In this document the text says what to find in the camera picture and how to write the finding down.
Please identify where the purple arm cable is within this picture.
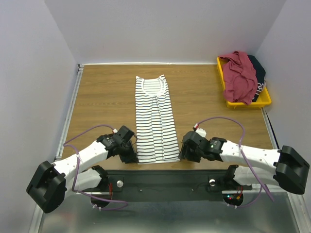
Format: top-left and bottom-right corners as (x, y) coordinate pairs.
(62, 125), (129, 211)
(194, 116), (275, 209)

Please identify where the left aluminium side rail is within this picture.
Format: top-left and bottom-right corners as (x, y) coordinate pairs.
(55, 64), (85, 161)

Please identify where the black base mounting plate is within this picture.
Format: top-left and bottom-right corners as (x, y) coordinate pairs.
(85, 168), (252, 202)

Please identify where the maroon red tank top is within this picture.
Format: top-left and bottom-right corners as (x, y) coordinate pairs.
(219, 50), (258, 105)

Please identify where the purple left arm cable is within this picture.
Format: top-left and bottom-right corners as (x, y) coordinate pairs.
(62, 125), (129, 211)

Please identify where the yellow plastic bin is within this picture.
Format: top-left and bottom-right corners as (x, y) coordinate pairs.
(216, 57), (272, 109)

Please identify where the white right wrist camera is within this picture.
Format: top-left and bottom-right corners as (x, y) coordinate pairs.
(193, 124), (207, 137)

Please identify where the dark navy tank top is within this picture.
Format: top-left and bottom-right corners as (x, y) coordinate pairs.
(248, 55), (266, 102)

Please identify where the black white striped tank top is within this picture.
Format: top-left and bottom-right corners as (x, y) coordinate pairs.
(135, 75), (180, 164)

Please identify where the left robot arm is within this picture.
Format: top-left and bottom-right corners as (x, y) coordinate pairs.
(26, 126), (138, 214)

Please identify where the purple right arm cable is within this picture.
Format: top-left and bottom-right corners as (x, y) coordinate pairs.
(194, 116), (275, 209)

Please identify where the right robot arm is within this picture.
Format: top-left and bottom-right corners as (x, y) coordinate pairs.
(179, 130), (310, 195)

